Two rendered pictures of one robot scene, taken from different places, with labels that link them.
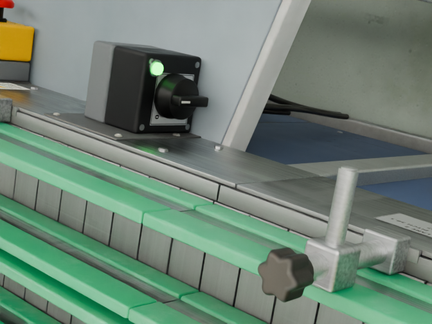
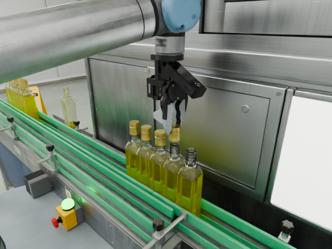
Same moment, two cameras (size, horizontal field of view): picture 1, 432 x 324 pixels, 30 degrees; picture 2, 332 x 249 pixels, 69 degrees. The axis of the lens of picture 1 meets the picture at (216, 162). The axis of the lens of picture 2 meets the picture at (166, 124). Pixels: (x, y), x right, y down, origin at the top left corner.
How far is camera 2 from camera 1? 1.64 m
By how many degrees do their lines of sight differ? 88
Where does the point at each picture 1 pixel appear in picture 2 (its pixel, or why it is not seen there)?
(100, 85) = (37, 177)
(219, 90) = not seen: hidden behind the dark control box
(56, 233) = (58, 148)
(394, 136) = not seen: outside the picture
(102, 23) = (39, 211)
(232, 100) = not seen: hidden behind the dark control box
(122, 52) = (26, 179)
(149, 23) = (29, 203)
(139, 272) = (48, 142)
